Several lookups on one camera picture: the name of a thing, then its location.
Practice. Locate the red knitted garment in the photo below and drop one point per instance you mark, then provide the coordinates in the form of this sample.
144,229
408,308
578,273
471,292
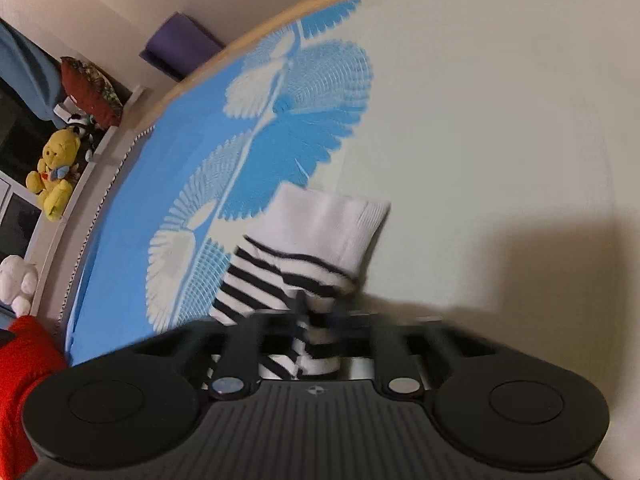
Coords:
20,375

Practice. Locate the black white plush toy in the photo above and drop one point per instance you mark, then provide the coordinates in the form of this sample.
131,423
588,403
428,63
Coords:
80,130

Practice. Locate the red floral cushion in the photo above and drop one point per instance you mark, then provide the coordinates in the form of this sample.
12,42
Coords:
95,90

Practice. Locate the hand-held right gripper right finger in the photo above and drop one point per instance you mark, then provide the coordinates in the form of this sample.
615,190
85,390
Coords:
334,321

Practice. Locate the blue white patterned mat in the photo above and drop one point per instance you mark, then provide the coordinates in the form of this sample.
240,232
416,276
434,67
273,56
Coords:
200,135

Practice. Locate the black white striped garment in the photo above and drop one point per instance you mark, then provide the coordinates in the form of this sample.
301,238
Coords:
260,280

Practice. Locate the white window sill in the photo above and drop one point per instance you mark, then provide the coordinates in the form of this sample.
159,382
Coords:
75,200

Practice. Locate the purple cushion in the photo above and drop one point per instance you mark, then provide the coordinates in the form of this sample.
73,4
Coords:
177,45

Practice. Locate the yellow plush bear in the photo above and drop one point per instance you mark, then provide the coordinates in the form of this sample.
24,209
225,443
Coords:
55,170

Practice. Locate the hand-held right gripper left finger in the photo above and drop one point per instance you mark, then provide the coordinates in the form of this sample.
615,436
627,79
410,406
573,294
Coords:
299,316

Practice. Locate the blue curtain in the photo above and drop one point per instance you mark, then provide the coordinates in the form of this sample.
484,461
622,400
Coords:
25,70

